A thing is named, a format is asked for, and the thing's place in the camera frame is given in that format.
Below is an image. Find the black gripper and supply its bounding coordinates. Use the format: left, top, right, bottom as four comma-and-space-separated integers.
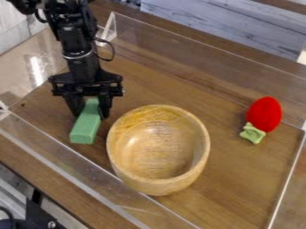
48, 55, 123, 119

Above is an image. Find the green rectangular block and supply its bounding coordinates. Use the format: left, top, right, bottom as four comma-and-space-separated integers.
69, 98, 101, 144

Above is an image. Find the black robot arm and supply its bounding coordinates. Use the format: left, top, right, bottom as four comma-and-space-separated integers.
6, 0, 123, 119

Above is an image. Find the brown wooden bowl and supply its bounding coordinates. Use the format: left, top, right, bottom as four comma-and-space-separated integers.
107, 105, 209, 196

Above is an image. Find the black metal stand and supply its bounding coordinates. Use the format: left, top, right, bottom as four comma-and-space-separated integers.
25, 190, 66, 229

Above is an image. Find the red plush strawberry toy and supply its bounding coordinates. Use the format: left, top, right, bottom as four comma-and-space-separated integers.
239, 97, 282, 144

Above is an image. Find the black cable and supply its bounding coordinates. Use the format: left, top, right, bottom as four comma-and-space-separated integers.
93, 38, 117, 63

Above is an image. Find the clear acrylic tray wall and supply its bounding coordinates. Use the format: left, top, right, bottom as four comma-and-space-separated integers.
0, 13, 306, 229

